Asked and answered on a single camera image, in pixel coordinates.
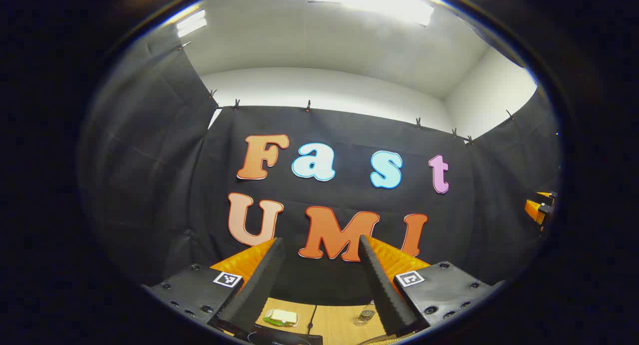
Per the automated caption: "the sandwich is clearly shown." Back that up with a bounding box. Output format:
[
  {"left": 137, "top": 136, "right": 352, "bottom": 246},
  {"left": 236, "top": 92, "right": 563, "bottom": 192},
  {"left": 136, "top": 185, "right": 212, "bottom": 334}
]
[{"left": 263, "top": 309, "right": 300, "bottom": 328}]

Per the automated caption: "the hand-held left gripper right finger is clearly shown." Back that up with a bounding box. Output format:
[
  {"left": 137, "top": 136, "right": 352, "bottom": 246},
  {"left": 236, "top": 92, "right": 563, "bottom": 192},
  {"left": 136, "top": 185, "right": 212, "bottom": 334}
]
[{"left": 358, "top": 234, "right": 506, "bottom": 338}]

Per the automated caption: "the black induction cooktop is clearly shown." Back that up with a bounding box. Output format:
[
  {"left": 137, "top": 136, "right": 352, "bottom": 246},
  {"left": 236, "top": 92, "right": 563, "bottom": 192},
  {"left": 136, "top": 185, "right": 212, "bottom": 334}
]
[{"left": 247, "top": 325, "right": 324, "bottom": 345}]

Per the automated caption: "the clear plastic water bottle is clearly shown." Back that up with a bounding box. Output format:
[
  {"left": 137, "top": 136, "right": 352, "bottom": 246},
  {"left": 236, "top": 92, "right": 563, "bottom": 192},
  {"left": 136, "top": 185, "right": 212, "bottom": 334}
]
[{"left": 355, "top": 302, "right": 376, "bottom": 327}]

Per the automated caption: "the small ceiling light panel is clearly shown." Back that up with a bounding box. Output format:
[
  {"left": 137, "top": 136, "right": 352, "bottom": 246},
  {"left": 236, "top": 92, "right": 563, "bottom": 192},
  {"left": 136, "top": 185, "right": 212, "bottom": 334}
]
[{"left": 176, "top": 9, "right": 208, "bottom": 38}]

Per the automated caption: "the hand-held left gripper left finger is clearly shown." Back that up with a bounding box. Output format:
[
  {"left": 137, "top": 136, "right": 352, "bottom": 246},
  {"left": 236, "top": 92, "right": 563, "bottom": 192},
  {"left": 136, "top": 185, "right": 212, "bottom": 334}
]
[{"left": 141, "top": 238, "right": 286, "bottom": 338}]

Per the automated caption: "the row of cloth clips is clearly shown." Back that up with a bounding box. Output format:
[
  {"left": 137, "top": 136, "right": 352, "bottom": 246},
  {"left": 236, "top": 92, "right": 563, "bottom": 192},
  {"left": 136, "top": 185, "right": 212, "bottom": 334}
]
[{"left": 180, "top": 41, "right": 515, "bottom": 143}]

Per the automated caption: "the black backdrop cloth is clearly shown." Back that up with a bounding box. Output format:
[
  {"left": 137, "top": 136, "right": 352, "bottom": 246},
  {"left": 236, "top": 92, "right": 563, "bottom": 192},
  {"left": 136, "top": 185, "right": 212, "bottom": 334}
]
[{"left": 80, "top": 38, "right": 562, "bottom": 308}]

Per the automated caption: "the large ceiling light panel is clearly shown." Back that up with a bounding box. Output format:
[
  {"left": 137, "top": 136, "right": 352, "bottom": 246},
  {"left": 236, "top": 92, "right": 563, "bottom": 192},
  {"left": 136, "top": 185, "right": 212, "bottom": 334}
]
[{"left": 307, "top": 0, "right": 435, "bottom": 27}]

